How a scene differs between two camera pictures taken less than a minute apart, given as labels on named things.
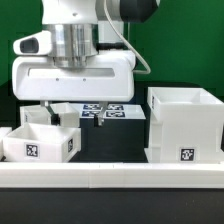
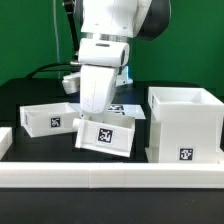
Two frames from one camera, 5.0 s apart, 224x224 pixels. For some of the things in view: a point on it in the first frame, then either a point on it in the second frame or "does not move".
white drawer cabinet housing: (186, 126) does not move
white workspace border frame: (112, 175) does not move
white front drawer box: (42, 143) → (105, 133)
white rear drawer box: (37, 114) does not move
